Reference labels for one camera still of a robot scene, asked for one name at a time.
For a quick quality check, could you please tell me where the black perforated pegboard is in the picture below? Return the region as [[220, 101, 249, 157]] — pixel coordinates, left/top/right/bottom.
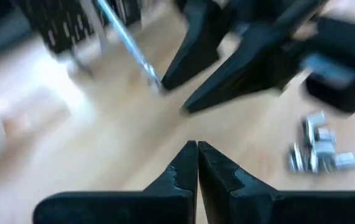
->
[[18, 0, 144, 57]]

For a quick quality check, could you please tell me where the chrome socket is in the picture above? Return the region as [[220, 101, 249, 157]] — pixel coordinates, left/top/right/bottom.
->
[[310, 141, 336, 159], [315, 127, 336, 144], [288, 144, 305, 174], [304, 111, 327, 128], [334, 152, 355, 170]]

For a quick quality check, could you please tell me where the silver combination wrench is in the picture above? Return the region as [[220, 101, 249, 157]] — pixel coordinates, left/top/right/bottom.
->
[[96, 0, 165, 94]]

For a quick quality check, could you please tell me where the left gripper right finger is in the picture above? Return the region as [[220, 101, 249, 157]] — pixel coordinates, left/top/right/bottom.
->
[[198, 141, 355, 224]]

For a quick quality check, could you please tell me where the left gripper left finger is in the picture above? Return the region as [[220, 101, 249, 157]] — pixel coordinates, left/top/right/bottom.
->
[[32, 140, 198, 224]]

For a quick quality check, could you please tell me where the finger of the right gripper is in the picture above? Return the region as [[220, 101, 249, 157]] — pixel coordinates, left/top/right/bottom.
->
[[180, 18, 308, 113], [161, 0, 237, 91]]

